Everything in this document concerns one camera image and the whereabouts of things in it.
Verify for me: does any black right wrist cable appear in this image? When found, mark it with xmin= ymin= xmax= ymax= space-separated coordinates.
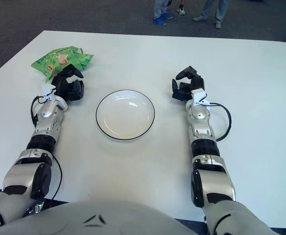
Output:
xmin=205 ymin=102 xmax=232 ymax=142

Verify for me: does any person with beige shoes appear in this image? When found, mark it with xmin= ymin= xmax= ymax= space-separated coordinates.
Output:
xmin=192 ymin=0 xmax=229 ymax=29

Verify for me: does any person with blue shoes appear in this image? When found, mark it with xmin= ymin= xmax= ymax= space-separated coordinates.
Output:
xmin=153 ymin=0 xmax=173 ymax=26

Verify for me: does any white plate black rim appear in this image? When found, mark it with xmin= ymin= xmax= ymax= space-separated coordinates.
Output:
xmin=95 ymin=90 xmax=155 ymax=142

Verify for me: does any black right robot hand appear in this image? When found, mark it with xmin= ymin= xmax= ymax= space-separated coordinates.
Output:
xmin=171 ymin=66 xmax=210 ymax=106

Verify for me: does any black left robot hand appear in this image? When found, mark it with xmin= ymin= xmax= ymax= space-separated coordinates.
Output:
xmin=42 ymin=64 xmax=85 ymax=103

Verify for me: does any green snack bag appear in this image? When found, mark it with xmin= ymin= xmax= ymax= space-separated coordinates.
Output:
xmin=31 ymin=46 xmax=95 ymax=83

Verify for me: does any person with white sneaker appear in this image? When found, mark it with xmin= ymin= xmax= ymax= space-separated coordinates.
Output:
xmin=176 ymin=0 xmax=186 ymax=16

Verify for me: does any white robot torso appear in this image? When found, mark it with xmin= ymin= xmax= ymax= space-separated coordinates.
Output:
xmin=0 ymin=199 xmax=202 ymax=235

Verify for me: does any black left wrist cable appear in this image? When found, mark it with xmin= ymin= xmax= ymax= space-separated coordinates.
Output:
xmin=30 ymin=95 xmax=48 ymax=128

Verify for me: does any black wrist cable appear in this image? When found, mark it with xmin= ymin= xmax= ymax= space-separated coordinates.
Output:
xmin=30 ymin=95 xmax=48 ymax=128
xmin=205 ymin=102 xmax=232 ymax=142

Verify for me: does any black left elbow cable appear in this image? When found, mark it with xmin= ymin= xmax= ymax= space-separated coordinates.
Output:
xmin=46 ymin=154 xmax=63 ymax=200

